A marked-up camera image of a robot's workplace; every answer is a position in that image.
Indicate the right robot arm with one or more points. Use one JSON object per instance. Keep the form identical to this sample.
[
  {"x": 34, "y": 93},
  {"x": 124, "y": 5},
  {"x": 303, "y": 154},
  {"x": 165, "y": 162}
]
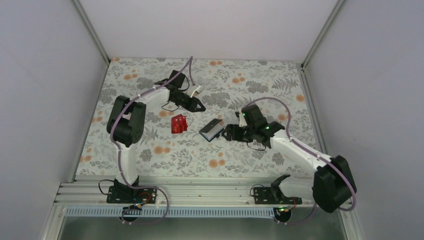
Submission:
[{"x": 332, "y": 183}]

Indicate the red VIP card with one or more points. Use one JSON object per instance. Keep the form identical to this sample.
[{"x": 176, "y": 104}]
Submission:
[{"x": 180, "y": 127}]

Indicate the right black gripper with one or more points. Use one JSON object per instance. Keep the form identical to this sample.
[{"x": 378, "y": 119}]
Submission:
[{"x": 234, "y": 132}]

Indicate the black leather card holder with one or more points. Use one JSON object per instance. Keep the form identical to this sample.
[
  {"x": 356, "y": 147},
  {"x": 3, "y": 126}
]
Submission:
[{"x": 212, "y": 130}]

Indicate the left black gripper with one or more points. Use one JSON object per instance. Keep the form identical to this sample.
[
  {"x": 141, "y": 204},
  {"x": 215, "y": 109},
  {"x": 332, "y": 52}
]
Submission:
[{"x": 187, "y": 100}]

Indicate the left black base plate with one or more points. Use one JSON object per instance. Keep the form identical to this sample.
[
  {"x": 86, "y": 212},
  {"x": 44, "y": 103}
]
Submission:
[{"x": 131, "y": 196}]

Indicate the floral patterned table mat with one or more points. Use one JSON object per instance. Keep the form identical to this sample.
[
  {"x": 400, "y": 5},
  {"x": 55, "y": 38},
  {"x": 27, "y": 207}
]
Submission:
[{"x": 179, "y": 143}]

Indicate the aluminium rail frame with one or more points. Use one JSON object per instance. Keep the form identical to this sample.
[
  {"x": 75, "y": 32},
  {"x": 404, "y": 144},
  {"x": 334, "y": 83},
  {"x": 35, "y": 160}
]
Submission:
[{"x": 181, "y": 191}]

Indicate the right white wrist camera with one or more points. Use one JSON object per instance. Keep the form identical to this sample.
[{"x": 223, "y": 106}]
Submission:
[{"x": 241, "y": 117}]

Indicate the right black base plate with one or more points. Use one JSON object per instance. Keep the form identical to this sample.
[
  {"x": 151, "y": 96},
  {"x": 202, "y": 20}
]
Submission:
[{"x": 264, "y": 196}]

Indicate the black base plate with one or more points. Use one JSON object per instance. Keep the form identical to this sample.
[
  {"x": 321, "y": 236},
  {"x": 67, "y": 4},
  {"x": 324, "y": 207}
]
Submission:
[
  {"x": 131, "y": 196},
  {"x": 264, "y": 196}
]

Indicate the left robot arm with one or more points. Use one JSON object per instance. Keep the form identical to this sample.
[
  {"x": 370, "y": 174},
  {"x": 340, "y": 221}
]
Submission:
[{"x": 126, "y": 124}]

